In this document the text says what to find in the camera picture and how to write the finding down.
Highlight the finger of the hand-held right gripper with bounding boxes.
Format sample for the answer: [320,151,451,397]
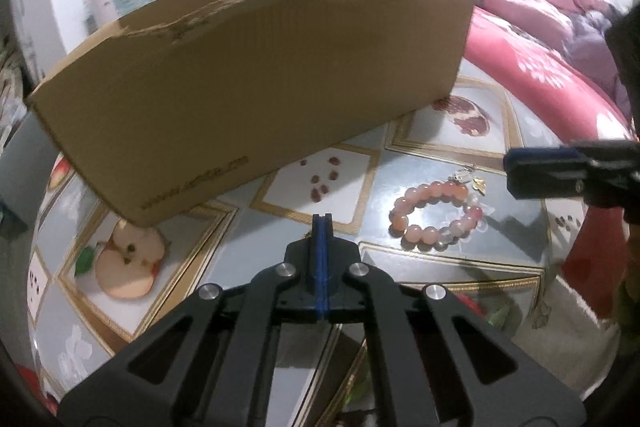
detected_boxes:
[503,140,640,208]

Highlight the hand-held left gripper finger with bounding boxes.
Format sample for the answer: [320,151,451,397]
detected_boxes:
[57,213,323,427]
[321,213,587,427]

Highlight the pink bead bracelet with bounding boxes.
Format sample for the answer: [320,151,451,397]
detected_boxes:
[389,164,488,250]

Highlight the brown cardboard box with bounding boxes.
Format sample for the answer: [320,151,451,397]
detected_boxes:
[26,0,478,228]

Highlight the lavender cloth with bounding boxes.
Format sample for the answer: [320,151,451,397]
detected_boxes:
[567,7,632,118]

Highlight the fruit print mat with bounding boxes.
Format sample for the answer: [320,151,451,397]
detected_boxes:
[0,77,591,427]

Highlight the pink floral blanket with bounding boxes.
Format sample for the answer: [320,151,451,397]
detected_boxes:
[465,0,640,323]

